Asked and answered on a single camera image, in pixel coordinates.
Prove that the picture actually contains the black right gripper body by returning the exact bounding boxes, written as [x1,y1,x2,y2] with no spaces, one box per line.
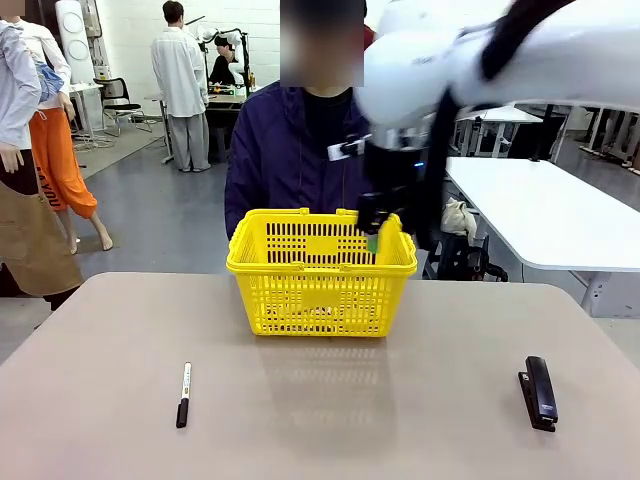
[362,143,427,196]

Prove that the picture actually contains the yellow plastic shopping basket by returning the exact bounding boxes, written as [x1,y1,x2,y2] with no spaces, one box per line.
[225,208,419,339]

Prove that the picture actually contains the person in purple jacket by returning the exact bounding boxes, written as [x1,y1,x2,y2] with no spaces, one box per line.
[223,0,381,241]

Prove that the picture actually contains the seated person in black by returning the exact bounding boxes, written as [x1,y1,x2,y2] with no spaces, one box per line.
[208,34,243,87]

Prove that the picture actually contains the beige cloth bag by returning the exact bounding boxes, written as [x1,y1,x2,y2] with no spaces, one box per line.
[439,197,479,237]

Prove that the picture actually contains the black stool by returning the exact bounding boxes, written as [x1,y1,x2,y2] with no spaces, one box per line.
[422,229,509,282]

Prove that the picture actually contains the white background desk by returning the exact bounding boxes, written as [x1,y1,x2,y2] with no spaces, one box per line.
[452,104,544,156]

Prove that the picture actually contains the large white table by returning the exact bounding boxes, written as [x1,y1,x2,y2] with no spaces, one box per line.
[443,155,640,317]

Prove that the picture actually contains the black tripod stand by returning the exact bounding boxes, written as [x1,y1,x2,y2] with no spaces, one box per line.
[529,103,555,163]

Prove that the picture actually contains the dark background workbench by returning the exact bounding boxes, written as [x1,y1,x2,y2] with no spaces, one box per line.
[203,82,266,164]

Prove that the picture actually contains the black stapler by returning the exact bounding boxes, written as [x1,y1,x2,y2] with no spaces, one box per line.
[517,355,560,433]

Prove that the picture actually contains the man in white shirt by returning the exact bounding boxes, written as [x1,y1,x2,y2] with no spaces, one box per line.
[150,0,213,174]

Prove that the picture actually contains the white marker black cap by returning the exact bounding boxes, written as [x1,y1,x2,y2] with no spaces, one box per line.
[175,361,193,430]

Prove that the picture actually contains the black office chair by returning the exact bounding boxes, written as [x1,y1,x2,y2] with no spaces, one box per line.
[93,76,153,138]

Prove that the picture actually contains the white standing air unit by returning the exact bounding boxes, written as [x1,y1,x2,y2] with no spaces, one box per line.
[54,0,99,85]

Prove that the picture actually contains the mannequin with brown apron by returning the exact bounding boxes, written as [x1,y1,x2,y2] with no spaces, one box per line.
[0,0,84,301]

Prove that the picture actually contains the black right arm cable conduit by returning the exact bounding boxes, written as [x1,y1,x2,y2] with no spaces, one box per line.
[413,0,569,252]

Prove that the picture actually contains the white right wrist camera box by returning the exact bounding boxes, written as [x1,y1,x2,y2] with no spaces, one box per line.
[326,133,375,162]

